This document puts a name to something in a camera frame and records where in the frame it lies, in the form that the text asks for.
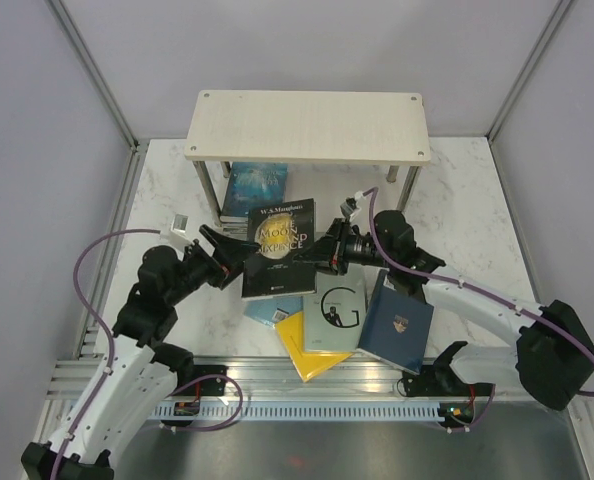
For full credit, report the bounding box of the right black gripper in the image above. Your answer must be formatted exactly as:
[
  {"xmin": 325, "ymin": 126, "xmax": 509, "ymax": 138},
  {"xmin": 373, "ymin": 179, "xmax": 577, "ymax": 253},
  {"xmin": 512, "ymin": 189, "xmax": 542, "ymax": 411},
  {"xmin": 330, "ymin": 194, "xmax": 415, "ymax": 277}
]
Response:
[{"xmin": 293, "ymin": 217, "xmax": 394, "ymax": 275}]

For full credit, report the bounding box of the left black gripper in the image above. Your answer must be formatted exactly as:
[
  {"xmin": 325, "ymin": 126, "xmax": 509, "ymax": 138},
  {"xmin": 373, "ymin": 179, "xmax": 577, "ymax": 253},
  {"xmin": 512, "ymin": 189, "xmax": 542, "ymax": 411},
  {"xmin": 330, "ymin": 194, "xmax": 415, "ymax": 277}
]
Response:
[{"xmin": 165, "ymin": 224, "xmax": 261, "ymax": 306}]

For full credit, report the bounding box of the black Moon and Sixpence book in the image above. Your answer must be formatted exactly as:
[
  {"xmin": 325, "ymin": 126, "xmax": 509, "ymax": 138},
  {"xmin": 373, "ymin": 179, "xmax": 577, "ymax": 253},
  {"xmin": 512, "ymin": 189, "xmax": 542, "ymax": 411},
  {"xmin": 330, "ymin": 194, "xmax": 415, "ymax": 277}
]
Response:
[{"xmin": 241, "ymin": 198, "xmax": 316, "ymax": 301}]

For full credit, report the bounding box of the teal sea cover book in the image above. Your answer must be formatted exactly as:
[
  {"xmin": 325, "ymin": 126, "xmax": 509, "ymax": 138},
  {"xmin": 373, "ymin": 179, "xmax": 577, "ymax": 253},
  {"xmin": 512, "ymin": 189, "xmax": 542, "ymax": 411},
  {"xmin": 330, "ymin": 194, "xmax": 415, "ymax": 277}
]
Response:
[{"xmin": 221, "ymin": 162, "xmax": 288, "ymax": 223}]

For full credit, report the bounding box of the grey Great Gatsby book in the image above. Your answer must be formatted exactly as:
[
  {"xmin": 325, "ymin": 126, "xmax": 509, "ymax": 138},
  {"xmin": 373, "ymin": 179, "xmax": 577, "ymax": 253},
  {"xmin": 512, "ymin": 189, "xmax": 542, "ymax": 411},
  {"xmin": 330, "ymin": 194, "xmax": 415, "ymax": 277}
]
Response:
[{"xmin": 303, "ymin": 265, "xmax": 367, "ymax": 353}]

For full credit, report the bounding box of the green fantasy cover book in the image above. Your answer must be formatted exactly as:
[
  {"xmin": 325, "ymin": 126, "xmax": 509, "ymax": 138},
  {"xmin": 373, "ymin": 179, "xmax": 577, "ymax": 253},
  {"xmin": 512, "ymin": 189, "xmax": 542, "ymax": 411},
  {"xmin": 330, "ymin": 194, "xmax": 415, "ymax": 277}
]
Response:
[{"xmin": 222, "ymin": 228, "xmax": 247, "ymax": 238}]

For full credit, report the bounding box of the purple Robinson Crusoe book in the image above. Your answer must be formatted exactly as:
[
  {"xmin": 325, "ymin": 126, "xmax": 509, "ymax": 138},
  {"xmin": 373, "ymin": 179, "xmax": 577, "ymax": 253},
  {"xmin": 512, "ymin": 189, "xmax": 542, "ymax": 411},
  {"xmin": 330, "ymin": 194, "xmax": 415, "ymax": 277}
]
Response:
[{"xmin": 221, "ymin": 220, "xmax": 248, "ymax": 231}]

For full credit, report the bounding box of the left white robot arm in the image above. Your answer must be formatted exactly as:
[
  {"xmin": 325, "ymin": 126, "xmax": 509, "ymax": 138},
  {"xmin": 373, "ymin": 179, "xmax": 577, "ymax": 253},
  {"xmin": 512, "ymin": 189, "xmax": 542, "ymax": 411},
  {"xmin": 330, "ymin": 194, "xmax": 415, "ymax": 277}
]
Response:
[{"xmin": 21, "ymin": 225, "xmax": 260, "ymax": 479}]

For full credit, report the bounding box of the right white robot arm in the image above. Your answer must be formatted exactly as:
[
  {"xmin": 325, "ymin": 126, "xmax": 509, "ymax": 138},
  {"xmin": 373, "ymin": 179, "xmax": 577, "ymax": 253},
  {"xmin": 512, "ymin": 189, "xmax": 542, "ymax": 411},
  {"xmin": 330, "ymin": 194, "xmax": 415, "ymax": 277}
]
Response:
[{"xmin": 295, "ymin": 210, "xmax": 594, "ymax": 411}]

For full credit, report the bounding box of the light blue barcode book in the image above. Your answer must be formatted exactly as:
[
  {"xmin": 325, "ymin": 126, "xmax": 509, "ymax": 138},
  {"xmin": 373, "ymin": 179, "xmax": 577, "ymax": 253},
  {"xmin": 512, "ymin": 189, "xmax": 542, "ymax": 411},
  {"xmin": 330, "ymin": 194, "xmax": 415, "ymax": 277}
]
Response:
[{"xmin": 244, "ymin": 296, "xmax": 303, "ymax": 327}]

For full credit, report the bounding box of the navy blue crest book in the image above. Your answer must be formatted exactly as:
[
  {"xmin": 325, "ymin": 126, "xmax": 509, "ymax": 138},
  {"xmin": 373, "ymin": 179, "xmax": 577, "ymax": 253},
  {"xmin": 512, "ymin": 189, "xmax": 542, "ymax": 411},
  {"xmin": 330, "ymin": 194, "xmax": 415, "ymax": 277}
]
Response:
[{"xmin": 356, "ymin": 270, "xmax": 434, "ymax": 375}]

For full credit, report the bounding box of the white two-tier wooden shelf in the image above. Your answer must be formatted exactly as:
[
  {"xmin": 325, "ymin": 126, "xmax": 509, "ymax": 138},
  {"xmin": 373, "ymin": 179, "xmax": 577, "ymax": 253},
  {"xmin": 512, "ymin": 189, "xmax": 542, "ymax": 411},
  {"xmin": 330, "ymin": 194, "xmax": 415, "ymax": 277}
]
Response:
[{"xmin": 184, "ymin": 90, "xmax": 431, "ymax": 226}]

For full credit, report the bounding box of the yellow file folder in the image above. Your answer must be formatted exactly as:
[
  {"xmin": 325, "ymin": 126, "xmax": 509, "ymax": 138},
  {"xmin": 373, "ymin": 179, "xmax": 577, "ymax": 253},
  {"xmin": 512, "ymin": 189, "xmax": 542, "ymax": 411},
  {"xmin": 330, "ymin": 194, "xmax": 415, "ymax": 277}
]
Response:
[{"xmin": 275, "ymin": 312, "xmax": 356, "ymax": 384}]

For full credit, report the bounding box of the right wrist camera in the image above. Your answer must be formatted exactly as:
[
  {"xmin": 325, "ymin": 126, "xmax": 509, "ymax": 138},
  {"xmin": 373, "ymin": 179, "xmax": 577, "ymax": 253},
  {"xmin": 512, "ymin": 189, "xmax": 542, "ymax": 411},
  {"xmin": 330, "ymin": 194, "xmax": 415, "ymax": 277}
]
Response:
[{"xmin": 340, "ymin": 191, "xmax": 365, "ymax": 222}]

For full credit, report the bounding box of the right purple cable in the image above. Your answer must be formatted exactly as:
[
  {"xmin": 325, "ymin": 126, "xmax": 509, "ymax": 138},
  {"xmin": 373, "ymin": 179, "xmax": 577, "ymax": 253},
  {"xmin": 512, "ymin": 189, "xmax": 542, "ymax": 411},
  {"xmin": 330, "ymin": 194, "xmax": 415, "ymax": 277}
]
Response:
[{"xmin": 364, "ymin": 187, "xmax": 594, "ymax": 397}]

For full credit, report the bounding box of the purple cable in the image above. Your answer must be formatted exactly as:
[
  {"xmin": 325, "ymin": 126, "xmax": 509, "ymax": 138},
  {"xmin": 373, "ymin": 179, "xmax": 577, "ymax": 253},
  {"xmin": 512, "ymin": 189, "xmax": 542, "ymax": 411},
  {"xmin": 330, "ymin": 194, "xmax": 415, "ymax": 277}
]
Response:
[
  {"xmin": 49, "ymin": 228, "xmax": 171, "ymax": 480},
  {"xmin": 364, "ymin": 187, "xmax": 594, "ymax": 397}
]

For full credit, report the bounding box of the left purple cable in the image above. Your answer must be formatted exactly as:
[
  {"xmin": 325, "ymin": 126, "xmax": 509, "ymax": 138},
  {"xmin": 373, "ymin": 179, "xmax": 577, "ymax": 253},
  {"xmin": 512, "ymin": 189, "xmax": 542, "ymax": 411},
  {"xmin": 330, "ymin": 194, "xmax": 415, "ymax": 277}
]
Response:
[{"xmin": 49, "ymin": 228, "xmax": 171, "ymax": 480}]

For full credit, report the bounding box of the white slotted cable duct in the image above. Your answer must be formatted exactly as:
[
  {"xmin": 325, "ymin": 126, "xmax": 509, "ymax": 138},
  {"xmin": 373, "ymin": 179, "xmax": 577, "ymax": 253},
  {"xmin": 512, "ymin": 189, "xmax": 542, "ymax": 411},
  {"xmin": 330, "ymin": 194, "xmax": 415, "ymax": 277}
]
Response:
[{"xmin": 149, "ymin": 401, "xmax": 468, "ymax": 422}]

